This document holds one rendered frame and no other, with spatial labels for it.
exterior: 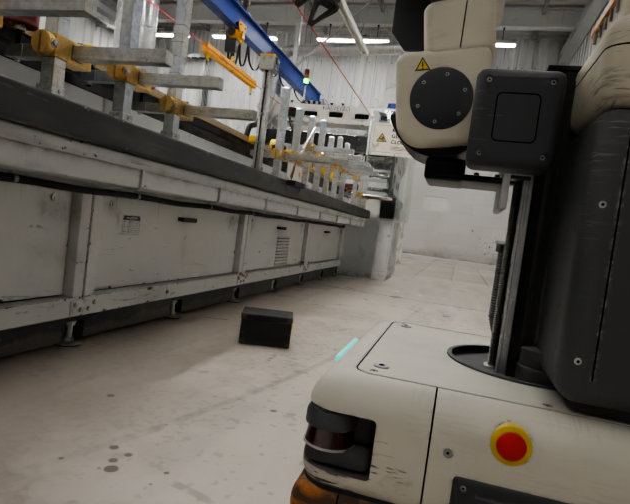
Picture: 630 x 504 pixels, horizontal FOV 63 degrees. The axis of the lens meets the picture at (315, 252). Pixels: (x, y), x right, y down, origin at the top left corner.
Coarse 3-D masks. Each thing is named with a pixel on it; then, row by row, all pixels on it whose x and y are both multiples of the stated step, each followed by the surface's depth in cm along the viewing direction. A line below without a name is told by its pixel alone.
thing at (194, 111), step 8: (136, 104) 170; (144, 104) 169; (152, 104) 169; (144, 112) 172; (152, 112) 170; (160, 112) 168; (184, 112) 166; (192, 112) 165; (200, 112) 164; (208, 112) 163; (216, 112) 162; (224, 112) 162; (232, 112) 161; (240, 112) 160; (248, 112) 160; (256, 112) 161; (248, 120) 162; (256, 120) 162
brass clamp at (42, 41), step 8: (40, 32) 111; (48, 32) 111; (32, 40) 112; (40, 40) 111; (48, 40) 111; (56, 40) 112; (64, 40) 115; (40, 48) 111; (48, 48) 111; (56, 48) 113; (64, 48) 115; (72, 48) 117; (56, 56) 113; (64, 56) 115; (72, 64) 118; (80, 64) 120; (88, 64) 123
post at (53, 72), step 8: (48, 24) 114; (56, 24) 113; (64, 24) 115; (56, 32) 113; (64, 32) 115; (48, 56) 114; (48, 64) 114; (56, 64) 114; (64, 64) 116; (48, 72) 114; (56, 72) 115; (64, 72) 117; (40, 80) 115; (48, 80) 114; (56, 80) 115
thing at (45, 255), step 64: (0, 64) 125; (192, 128) 215; (0, 192) 134; (64, 192) 156; (320, 192) 421; (0, 256) 137; (64, 256) 159; (128, 256) 191; (192, 256) 237; (256, 256) 314; (320, 256) 463; (0, 320) 136; (64, 320) 162; (128, 320) 194
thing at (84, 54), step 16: (16, 48) 121; (32, 48) 120; (80, 48) 117; (96, 48) 116; (112, 48) 114; (128, 48) 113; (144, 48) 112; (112, 64) 118; (128, 64) 116; (144, 64) 114; (160, 64) 113
